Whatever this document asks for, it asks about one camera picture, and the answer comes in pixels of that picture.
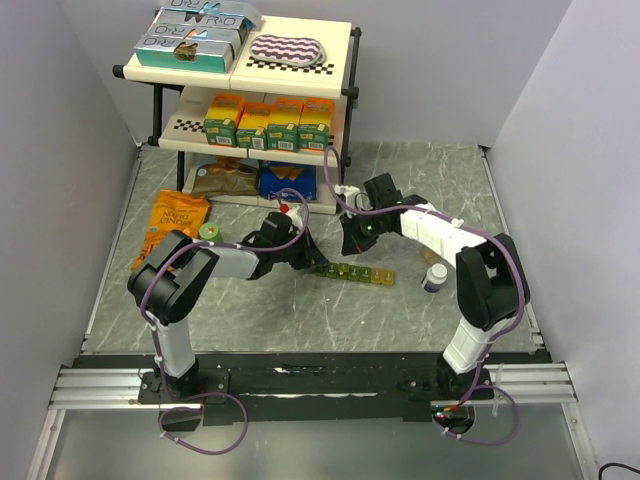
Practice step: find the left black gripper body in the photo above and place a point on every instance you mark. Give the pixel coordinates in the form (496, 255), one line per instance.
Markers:
(294, 254)

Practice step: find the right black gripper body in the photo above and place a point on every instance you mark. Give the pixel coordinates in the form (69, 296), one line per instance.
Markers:
(364, 229)

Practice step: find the green weekly pill organizer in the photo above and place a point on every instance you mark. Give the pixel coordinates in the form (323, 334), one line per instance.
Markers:
(357, 273)

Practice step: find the dark white-capped pill bottle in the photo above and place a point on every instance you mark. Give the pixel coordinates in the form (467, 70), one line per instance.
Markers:
(435, 278)

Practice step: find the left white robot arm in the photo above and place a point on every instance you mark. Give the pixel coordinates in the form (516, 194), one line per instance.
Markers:
(168, 283)

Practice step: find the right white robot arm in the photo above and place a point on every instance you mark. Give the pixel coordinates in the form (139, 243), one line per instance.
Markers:
(491, 288)

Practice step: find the blue chip bag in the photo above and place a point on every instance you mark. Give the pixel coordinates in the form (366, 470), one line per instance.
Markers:
(275, 176)

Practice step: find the green cylindrical container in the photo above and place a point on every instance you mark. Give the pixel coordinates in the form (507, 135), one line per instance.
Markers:
(210, 232)

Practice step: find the brown chip bag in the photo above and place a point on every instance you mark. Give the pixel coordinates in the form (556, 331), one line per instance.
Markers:
(224, 176)

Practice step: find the clear orange-capped pill bottle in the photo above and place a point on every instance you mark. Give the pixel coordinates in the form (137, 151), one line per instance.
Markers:
(430, 256)

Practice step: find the beige three-tier shelf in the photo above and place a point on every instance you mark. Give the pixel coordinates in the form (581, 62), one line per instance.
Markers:
(281, 96)

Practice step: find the green orange carton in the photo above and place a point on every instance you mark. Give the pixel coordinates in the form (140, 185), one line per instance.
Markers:
(314, 127)
(251, 129)
(283, 123)
(222, 118)

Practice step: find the orange honey dijon chip bag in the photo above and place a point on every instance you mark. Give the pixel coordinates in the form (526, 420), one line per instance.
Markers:
(172, 210)

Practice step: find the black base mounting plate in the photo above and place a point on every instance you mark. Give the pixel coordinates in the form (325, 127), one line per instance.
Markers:
(269, 387)

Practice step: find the wavy patterned pouch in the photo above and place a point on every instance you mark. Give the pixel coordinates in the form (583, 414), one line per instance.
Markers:
(290, 51)

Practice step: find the teal snack box middle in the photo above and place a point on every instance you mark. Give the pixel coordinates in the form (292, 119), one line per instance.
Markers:
(234, 35)

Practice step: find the teal snack box front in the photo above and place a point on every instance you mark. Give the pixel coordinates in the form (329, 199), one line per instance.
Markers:
(190, 54)

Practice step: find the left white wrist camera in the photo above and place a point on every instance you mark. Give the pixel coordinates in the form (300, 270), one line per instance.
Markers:
(298, 216)

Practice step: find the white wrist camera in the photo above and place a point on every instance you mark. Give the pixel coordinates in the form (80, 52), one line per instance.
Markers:
(298, 216)
(347, 194)

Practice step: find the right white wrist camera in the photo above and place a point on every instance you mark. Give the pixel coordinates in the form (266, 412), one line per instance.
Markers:
(347, 194)

